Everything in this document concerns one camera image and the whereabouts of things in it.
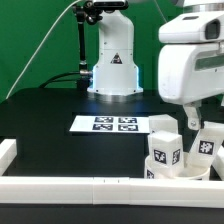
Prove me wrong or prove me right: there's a white U-shaped fence frame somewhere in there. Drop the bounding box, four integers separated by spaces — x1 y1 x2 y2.
0 139 224 208

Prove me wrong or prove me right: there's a white round stool seat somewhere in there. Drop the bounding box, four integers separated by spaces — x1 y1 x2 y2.
144 155 210 181

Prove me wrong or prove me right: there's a black cable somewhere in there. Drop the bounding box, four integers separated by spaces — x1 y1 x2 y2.
38 72 84 90

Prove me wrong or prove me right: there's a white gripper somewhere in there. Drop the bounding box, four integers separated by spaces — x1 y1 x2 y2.
158 13 224 130

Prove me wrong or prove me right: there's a white paper with tags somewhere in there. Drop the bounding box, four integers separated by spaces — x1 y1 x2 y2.
70 115 149 133

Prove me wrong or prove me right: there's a white cable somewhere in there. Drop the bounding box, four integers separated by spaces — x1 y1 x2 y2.
5 0 84 101

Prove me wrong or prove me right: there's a black camera on pole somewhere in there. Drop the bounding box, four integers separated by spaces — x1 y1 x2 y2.
84 0 128 10

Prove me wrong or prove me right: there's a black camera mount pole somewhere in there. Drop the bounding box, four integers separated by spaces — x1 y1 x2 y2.
72 5 91 91

